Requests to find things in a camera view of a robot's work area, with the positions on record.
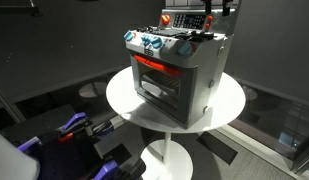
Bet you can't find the red stove knob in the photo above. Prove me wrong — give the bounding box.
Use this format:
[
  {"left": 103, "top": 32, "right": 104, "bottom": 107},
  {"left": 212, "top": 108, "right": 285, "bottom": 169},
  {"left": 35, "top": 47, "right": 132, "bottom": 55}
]
[{"left": 160, "top": 14, "right": 171, "bottom": 26}]

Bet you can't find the blue stove knob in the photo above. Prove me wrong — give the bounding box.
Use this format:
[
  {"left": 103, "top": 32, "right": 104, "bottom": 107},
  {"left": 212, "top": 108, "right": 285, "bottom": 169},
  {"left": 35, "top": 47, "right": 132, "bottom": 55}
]
[
  {"left": 178, "top": 41, "right": 194, "bottom": 59},
  {"left": 141, "top": 34, "right": 154, "bottom": 48},
  {"left": 151, "top": 36, "right": 165, "bottom": 50},
  {"left": 123, "top": 30, "right": 135, "bottom": 42}
]

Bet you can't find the grey toy stove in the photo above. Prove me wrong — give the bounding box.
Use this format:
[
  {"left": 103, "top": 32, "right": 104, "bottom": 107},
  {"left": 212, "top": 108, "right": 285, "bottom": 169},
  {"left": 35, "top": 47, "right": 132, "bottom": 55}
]
[{"left": 123, "top": 0, "right": 243, "bottom": 130}]

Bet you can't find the black floor mat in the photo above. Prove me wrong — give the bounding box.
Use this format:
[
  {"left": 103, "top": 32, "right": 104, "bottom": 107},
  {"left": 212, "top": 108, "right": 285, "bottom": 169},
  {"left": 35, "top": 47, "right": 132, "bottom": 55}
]
[{"left": 196, "top": 131, "right": 239, "bottom": 166}]

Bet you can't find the purple black clamp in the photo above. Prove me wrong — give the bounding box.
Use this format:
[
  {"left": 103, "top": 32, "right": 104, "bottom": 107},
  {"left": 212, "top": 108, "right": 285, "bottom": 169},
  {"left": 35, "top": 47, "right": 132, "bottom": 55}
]
[
  {"left": 90, "top": 159, "right": 147, "bottom": 180},
  {"left": 58, "top": 112, "right": 95, "bottom": 141},
  {"left": 90, "top": 119, "right": 125, "bottom": 138},
  {"left": 17, "top": 136, "right": 42, "bottom": 154}
]

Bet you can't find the white rounded housing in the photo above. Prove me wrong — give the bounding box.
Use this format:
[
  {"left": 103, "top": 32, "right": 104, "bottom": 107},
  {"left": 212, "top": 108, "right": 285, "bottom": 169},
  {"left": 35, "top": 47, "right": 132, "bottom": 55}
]
[{"left": 0, "top": 128, "right": 40, "bottom": 180}]

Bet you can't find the round white pedestal table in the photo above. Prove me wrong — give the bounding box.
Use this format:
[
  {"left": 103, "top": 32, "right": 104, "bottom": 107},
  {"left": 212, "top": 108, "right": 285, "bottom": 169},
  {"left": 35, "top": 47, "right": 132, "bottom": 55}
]
[{"left": 105, "top": 65, "right": 247, "bottom": 180}]

